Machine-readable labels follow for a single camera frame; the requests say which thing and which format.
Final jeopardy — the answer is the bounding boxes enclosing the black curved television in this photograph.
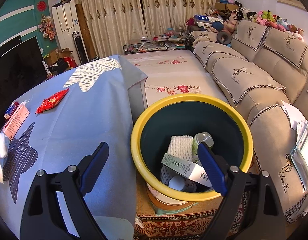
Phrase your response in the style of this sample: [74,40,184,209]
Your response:
[0,37,47,130]

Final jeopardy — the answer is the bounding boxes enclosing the beige cardboard box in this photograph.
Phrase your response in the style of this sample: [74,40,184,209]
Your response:
[161,153,212,188]

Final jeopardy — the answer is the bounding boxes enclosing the blue tissue pack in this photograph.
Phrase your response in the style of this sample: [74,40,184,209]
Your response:
[4,101,19,120]

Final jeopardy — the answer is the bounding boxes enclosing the beige sofa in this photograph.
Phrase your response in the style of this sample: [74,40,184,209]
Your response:
[190,20,308,224]

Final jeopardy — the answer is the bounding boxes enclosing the white foam fruit net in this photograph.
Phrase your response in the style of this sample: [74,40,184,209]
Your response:
[160,135,193,185]

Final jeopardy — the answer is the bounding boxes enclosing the row of plush toys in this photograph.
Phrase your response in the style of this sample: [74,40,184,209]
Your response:
[222,7,304,42]

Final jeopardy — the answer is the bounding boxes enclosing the blue patterned tablecloth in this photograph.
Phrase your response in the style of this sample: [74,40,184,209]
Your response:
[0,55,147,239]

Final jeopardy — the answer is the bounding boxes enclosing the yellow rimmed dark trash bin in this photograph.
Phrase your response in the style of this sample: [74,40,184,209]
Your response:
[131,94,253,202]

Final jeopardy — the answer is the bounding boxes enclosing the grey neck pillow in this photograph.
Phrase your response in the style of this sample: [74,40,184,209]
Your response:
[216,31,232,45]

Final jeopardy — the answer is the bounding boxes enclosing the pink strawberry milk carton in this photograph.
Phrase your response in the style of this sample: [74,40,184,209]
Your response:
[2,103,30,141]

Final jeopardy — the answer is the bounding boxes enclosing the black tower fan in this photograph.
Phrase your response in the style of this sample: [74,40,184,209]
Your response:
[72,31,89,64]

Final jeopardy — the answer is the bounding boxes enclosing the white pill bottle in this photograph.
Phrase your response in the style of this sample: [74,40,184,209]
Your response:
[168,175,197,193]

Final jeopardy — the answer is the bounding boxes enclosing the stacked cardboard boxes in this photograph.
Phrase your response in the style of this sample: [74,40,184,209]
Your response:
[215,0,242,11]

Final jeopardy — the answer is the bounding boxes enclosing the cluttered glass low table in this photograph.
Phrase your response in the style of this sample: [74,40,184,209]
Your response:
[123,36,187,55]

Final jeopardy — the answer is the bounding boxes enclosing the cream curtains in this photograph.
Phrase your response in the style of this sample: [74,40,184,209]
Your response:
[75,0,215,57]

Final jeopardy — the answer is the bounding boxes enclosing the red snack packet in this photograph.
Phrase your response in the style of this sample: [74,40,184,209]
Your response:
[36,88,69,114]

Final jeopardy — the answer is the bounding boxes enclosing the green labelled plastic bottle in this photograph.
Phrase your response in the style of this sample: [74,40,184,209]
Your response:
[192,132,214,163]

